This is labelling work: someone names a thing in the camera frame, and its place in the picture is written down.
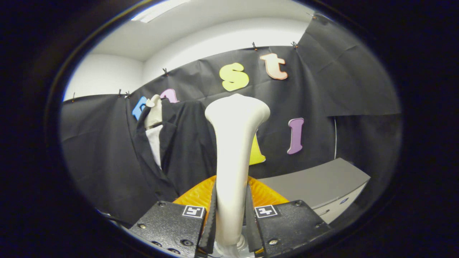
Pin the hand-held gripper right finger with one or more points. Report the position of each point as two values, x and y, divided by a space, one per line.
250 231

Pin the white garment steamer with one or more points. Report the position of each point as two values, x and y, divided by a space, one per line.
235 143

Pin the black suit jacket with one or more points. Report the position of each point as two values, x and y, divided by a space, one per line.
186 143

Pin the grey cabinet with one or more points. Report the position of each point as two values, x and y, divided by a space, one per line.
322 182

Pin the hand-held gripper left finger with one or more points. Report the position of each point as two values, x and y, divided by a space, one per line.
211 233

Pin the white mannequin torso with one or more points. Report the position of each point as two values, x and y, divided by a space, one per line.
154 114

